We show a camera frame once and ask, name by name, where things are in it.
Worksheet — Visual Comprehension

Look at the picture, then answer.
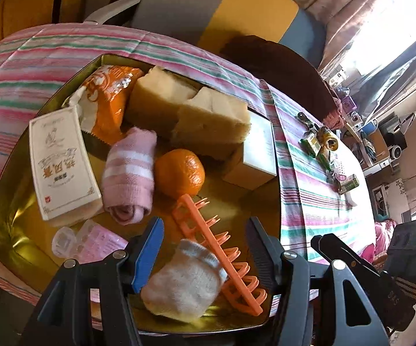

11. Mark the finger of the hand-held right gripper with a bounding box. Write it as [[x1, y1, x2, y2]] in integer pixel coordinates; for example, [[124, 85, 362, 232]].
[[310, 234, 384, 286]]

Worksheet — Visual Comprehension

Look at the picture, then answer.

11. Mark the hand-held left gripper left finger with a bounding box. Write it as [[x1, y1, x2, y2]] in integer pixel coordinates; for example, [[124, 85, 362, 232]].
[[18, 217, 165, 346]]

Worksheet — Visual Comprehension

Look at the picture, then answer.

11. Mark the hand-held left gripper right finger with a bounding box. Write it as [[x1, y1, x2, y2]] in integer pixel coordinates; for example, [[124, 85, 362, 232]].
[[245, 217, 391, 346]]

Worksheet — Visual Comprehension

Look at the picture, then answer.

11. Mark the white sock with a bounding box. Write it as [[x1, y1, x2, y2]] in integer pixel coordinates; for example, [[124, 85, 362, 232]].
[[140, 238, 228, 323]]

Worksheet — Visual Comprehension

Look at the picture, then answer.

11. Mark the orange plastic comb rack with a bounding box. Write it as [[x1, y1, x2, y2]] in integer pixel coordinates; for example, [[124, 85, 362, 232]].
[[171, 193, 268, 316]]

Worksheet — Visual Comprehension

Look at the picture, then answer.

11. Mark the pink translucent bottle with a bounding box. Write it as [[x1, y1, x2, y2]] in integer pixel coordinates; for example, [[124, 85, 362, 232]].
[[51, 219, 129, 264]]

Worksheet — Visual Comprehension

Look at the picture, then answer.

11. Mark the gold metal tin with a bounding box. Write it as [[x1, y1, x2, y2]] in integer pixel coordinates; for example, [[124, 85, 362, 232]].
[[0, 53, 282, 334]]

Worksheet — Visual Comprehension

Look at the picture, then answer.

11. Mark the pink striped sock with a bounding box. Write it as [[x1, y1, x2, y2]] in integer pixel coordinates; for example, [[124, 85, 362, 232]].
[[102, 127, 158, 226]]

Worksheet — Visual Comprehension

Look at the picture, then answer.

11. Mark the orange mandarin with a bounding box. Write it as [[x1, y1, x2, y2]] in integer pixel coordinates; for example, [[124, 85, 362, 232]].
[[154, 148, 206, 199]]

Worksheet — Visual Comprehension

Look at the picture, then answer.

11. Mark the cream cardboard box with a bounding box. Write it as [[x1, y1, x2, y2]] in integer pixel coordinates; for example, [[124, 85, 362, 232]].
[[29, 106, 104, 223], [222, 111, 278, 191]]

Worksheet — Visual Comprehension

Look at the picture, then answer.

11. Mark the yellow sponge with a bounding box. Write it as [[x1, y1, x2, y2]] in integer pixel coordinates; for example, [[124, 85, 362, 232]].
[[171, 86, 252, 161], [125, 65, 198, 141]]

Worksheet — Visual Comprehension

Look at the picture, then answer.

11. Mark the pink blanket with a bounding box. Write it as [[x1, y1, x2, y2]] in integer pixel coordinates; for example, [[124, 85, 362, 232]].
[[359, 220, 398, 265]]

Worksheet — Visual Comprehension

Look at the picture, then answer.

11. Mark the striped tablecloth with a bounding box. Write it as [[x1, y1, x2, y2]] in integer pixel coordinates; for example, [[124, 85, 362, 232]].
[[0, 22, 376, 307]]

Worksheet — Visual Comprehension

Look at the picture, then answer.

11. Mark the small green carton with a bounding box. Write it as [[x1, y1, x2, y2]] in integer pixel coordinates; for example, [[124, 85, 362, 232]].
[[339, 174, 360, 195]]

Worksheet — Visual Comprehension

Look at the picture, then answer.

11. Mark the small printed packet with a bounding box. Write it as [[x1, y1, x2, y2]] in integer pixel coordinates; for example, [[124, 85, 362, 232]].
[[329, 151, 346, 184]]

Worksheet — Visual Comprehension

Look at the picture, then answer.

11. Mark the small green packet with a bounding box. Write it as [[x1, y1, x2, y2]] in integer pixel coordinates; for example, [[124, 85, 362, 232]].
[[319, 149, 335, 171], [299, 131, 321, 158]]

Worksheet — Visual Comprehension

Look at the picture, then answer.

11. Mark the cluttered wooden desk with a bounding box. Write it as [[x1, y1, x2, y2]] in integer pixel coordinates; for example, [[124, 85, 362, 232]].
[[338, 115, 392, 177]]

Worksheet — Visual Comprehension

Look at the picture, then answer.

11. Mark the white round speaker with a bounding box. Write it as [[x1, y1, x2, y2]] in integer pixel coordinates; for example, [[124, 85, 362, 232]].
[[388, 145, 406, 161]]

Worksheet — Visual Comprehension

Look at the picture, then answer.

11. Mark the brown cardboard box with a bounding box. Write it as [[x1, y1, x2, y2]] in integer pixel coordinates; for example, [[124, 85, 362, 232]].
[[368, 130, 389, 159]]

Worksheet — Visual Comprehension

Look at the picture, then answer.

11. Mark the blue cup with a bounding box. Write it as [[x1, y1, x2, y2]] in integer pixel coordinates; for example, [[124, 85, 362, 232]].
[[360, 120, 379, 136]]

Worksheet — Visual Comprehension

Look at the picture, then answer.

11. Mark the black clip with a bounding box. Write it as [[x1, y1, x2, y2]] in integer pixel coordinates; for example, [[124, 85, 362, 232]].
[[297, 112, 315, 130]]

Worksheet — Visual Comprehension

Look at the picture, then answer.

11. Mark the black box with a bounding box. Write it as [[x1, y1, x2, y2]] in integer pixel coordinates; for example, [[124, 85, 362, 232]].
[[377, 113, 408, 148]]

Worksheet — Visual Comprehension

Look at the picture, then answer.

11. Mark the red knitted cloth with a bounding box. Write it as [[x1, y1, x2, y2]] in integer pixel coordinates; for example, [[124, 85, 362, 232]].
[[321, 95, 344, 130]]

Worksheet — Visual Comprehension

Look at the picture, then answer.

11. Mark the purple box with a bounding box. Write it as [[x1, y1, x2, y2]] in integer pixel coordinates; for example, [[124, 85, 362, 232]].
[[341, 94, 357, 113]]

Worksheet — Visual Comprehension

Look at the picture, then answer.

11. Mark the orange snack packet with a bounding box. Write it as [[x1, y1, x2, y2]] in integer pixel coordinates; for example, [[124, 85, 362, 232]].
[[62, 64, 145, 146]]

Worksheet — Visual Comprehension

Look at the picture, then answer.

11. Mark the dark brown cushion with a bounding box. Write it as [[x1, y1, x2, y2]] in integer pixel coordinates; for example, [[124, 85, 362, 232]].
[[220, 35, 338, 125]]

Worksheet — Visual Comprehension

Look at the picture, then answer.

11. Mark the bright window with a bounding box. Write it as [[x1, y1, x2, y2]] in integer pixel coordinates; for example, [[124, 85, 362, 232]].
[[341, 0, 416, 80]]

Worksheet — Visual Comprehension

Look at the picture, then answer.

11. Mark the pink curtain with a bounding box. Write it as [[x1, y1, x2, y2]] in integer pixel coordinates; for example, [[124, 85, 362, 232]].
[[262, 0, 416, 91]]

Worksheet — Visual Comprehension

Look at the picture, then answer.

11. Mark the grey yellow blue upholstered panel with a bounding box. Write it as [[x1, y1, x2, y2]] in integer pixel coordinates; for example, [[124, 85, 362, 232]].
[[132, 0, 327, 69]]

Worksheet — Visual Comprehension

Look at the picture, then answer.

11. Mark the white chair armrest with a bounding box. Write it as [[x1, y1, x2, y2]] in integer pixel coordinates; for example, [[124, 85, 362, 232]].
[[83, 0, 144, 26]]

